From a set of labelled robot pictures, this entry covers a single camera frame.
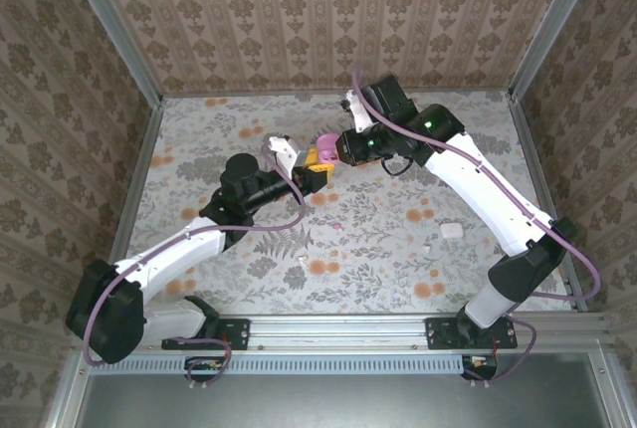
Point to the pink earbuds charging case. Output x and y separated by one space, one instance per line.
328 147

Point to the white earbuds charging case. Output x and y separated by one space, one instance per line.
451 230

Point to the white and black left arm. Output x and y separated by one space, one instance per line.
169 259

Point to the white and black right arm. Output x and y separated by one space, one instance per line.
497 199

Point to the grey metal panel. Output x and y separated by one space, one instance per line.
323 403

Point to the small black connector box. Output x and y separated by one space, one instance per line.
478 363

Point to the thin aluminium wall rail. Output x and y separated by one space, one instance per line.
249 94

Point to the aluminium side rail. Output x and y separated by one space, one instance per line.
137 179
537 174

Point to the wide aluminium base rail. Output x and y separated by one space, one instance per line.
338 333

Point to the aluminium corner post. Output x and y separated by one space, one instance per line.
551 25
119 25

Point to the aluminium frame strut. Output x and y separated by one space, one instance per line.
609 393
64 398

